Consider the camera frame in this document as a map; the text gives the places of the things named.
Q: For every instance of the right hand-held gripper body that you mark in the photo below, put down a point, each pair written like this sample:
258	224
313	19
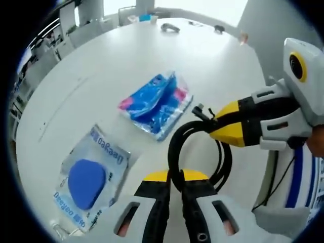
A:
314	96

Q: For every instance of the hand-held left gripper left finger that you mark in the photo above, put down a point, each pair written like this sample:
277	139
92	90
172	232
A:
157	202

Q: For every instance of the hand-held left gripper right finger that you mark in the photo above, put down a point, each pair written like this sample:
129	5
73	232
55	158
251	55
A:
197	202

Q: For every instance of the clear packet with blue sponge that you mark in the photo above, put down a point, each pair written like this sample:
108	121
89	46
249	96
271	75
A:
88	182

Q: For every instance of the blue plastic packet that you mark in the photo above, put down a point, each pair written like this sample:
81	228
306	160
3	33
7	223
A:
154	106

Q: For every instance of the person's right hand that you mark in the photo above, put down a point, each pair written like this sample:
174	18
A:
317	140

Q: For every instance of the small black object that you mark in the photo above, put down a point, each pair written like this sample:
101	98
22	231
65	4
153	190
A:
219	29

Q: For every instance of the small dark flat object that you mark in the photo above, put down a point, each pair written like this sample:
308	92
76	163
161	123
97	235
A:
195	24

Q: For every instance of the black curved object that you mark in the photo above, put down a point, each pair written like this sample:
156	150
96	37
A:
170	27

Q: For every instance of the blue box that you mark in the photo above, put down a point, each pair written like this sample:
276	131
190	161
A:
148	18

